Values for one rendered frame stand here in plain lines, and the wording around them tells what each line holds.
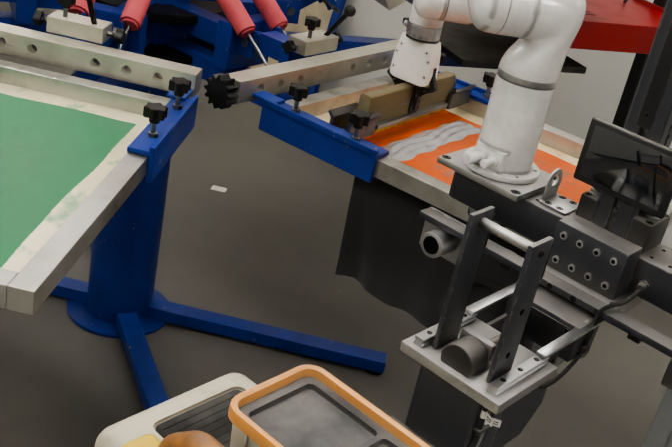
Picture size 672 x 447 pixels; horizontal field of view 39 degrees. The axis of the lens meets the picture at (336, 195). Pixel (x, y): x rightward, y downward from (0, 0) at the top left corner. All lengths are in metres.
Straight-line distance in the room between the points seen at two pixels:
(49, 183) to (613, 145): 0.91
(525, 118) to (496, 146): 0.06
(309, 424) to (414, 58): 1.16
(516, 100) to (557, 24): 0.13
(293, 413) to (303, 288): 2.21
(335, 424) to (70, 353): 1.82
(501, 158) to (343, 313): 1.79
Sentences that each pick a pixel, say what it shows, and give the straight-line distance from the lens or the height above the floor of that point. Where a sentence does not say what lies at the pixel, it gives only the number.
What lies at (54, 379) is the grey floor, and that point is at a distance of 2.79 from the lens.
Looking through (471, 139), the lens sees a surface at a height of 0.95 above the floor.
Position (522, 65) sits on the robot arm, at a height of 1.32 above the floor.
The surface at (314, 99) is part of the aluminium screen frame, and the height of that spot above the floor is 0.99.
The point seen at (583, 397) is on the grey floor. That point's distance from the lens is 3.21.
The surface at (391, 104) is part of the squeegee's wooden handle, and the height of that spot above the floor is 1.03.
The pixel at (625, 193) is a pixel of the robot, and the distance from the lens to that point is 1.43.
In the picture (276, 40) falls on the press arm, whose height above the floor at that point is 1.04.
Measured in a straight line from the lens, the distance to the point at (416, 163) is 2.00.
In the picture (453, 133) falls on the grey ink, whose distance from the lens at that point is 2.21.
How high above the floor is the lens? 1.70
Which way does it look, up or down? 25 degrees down
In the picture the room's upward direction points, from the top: 12 degrees clockwise
